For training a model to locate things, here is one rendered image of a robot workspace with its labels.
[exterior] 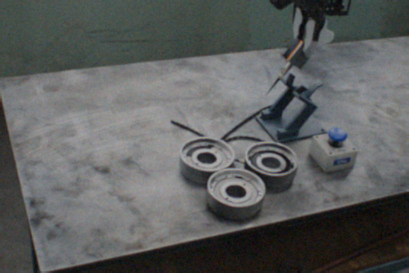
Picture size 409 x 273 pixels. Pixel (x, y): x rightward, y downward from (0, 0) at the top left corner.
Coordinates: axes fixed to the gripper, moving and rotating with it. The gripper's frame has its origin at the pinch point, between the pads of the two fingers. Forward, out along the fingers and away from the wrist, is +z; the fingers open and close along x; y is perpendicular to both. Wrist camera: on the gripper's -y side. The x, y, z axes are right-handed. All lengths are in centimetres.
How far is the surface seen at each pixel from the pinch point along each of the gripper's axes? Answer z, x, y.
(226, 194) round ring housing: 18.8, -16.7, -22.5
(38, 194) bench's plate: 20, -5, -54
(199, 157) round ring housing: 17.9, -6.1, -23.5
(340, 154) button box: 15.3, -16.7, 2.5
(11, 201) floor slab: 100, 84, -50
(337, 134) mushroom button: 12.3, -14.1, 2.7
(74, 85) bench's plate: 20, 29, -39
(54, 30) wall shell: 68, 149, -19
